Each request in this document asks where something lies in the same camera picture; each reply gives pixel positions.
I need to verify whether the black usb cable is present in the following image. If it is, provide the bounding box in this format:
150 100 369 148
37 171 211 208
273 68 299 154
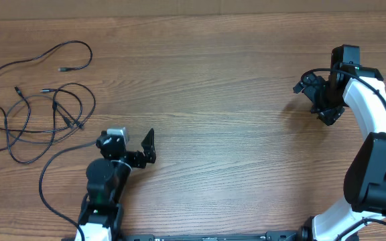
0 86 84 154
0 39 93 165
3 82 97 145

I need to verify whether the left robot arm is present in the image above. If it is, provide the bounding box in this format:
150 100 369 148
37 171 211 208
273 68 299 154
74 128 156 241

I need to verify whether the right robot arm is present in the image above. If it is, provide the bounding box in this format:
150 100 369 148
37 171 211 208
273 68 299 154
291 45 386 240

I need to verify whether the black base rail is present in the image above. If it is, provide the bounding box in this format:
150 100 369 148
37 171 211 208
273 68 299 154
118 230 312 241

